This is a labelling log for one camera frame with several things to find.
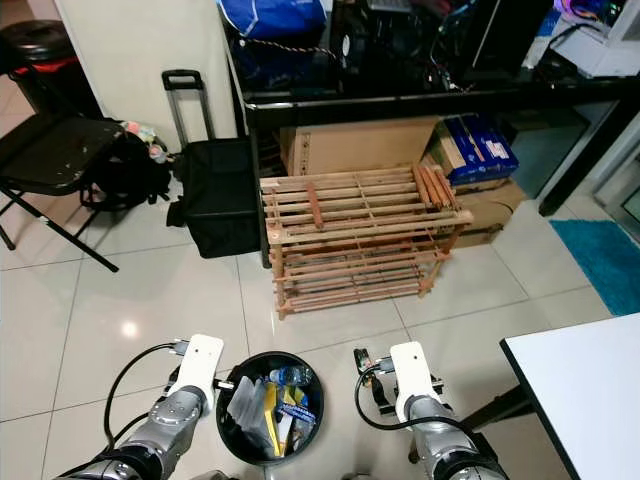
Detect round black rubbish bin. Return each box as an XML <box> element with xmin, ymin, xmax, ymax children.
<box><xmin>215</xmin><ymin>350</ymin><xmax>326</xmax><ymax>467</ymax></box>

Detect black bin with red liner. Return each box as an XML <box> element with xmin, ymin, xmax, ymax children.
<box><xmin>0</xmin><ymin>19</ymin><xmax>103</xmax><ymax>119</ymax></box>

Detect grey plastic bag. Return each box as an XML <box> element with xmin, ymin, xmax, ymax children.
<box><xmin>226</xmin><ymin>378</ymin><xmax>269</xmax><ymax>451</ymax></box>

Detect yellow wrapper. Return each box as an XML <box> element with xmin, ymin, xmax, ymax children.
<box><xmin>263</xmin><ymin>385</ymin><xmax>286</xmax><ymax>459</ymax></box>

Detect clear plastic bottle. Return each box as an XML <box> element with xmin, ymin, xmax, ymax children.
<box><xmin>268</xmin><ymin>365</ymin><xmax>315</xmax><ymax>389</ymax></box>

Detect blue snack packet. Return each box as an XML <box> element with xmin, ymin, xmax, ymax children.
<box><xmin>280</xmin><ymin>388</ymin><xmax>319</xmax><ymax>441</ymax></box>

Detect wooden slatted shoe rack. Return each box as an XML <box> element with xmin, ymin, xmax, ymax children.
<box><xmin>259</xmin><ymin>163</ymin><xmax>475</xmax><ymax>320</ymax></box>

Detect black trolley bag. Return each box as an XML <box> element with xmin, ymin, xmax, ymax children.
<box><xmin>160</xmin><ymin>69</ymin><xmax>263</xmax><ymax>261</ymax></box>

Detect loose wooden stick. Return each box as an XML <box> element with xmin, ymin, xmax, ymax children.
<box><xmin>305</xmin><ymin>183</ymin><xmax>327</xmax><ymax>231</ymax></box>
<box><xmin>421</xmin><ymin>163</ymin><xmax>447</xmax><ymax>209</ymax></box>
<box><xmin>411</xmin><ymin>164</ymin><xmax>435</xmax><ymax>210</ymax></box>
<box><xmin>432</xmin><ymin>162</ymin><xmax>460</xmax><ymax>207</ymax></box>

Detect white table with black legs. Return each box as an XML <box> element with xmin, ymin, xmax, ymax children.
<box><xmin>405</xmin><ymin>311</ymin><xmax>640</xmax><ymax>480</ymax></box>

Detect small brown cardboard box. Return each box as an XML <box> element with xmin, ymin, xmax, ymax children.
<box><xmin>455</xmin><ymin>180</ymin><xmax>527</xmax><ymax>249</ymax></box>

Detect black backpack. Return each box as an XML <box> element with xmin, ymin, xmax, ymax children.
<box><xmin>80</xmin><ymin>130</ymin><xmax>173</xmax><ymax>213</ymax></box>

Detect large brown cardboard box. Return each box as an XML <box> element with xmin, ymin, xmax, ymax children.
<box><xmin>278</xmin><ymin>115</ymin><xmax>443</xmax><ymax>179</ymax></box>

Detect blue floor mat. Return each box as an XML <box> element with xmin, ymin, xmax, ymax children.
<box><xmin>548</xmin><ymin>218</ymin><xmax>640</xmax><ymax>317</ymax></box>

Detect blue printed carton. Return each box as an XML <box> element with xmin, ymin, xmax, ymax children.
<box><xmin>425</xmin><ymin>113</ymin><xmax>521</xmax><ymax>191</ymax></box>

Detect pastel plush charm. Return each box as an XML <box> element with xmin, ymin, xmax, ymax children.
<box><xmin>125</xmin><ymin>120</ymin><xmax>169</xmax><ymax>164</ymax></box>

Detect black folding chair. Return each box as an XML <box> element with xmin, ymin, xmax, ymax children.
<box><xmin>0</xmin><ymin>114</ymin><xmax>126</xmax><ymax>274</ymax></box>

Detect black desk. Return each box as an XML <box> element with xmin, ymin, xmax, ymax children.
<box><xmin>215</xmin><ymin>0</ymin><xmax>640</xmax><ymax>269</ymax></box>

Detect black computer case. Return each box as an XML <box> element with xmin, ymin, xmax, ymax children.
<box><xmin>328</xmin><ymin>0</ymin><xmax>556</xmax><ymax>91</ymax></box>

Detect blue bag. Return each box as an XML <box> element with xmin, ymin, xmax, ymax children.
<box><xmin>217</xmin><ymin>0</ymin><xmax>329</xmax><ymax>41</ymax></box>

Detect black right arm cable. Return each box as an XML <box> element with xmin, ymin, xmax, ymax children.
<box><xmin>353</xmin><ymin>365</ymin><xmax>471</xmax><ymax>433</ymax></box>

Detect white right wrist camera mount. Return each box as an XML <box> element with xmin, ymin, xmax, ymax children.
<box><xmin>390</xmin><ymin>341</ymin><xmax>439</xmax><ymax>421</ymax></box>

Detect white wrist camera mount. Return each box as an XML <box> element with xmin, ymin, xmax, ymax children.
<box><xmin>390</xmin><ymin>341</ymin><xmax>439</xmax><ymax>421</ymax></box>
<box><xmin>172</xmin><ymin>334</ymin><xmax>225</xmax><ymax>411</ymax></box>

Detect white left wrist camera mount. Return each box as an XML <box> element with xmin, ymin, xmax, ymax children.
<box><xmin>172</xmin><ymin>334</ymin><xmax>225</xmax><ymax>411</ymax></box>

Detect twisted red black wire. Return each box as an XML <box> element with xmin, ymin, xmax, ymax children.
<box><xmin>240</xmin><ymin>36</ymin><xmax>346</xmax><ymax>69</ymax></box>

